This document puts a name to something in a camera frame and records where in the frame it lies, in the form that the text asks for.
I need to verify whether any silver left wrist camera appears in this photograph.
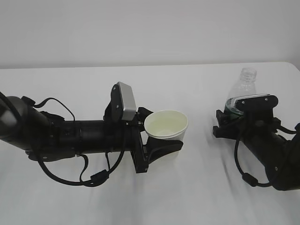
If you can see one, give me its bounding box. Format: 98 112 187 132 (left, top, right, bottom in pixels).
103 82 136 123

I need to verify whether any white paper cup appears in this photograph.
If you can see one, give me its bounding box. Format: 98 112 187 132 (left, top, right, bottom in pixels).
144 110 188 141

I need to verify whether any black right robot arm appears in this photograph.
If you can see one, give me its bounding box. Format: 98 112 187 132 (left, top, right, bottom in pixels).
213 109 300 191

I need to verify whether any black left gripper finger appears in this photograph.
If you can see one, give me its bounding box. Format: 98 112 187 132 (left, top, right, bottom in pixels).
145 137 183 163
137 107 153 120

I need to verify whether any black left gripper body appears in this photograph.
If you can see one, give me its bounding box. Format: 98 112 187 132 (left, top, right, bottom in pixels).
127 112 149 173

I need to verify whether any clear green-label water bottle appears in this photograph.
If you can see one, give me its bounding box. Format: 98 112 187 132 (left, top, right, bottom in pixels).
224 67 257 120

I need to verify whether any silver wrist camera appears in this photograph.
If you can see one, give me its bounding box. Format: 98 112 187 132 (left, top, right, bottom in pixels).
228 94 278 115
103 82 136 123

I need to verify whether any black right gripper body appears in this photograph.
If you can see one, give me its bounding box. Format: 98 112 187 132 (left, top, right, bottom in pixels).
219 110 281 140

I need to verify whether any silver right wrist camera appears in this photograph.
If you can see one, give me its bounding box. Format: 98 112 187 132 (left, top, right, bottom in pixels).
228 94 278 115

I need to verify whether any black right camera cable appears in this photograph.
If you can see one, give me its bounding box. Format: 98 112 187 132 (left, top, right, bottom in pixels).
234 110 300 188

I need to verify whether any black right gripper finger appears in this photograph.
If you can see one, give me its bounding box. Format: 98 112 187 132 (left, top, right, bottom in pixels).
216 110 229 124
212 126 237 138

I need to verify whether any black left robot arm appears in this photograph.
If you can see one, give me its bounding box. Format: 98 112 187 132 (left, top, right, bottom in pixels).
0 88 183 173

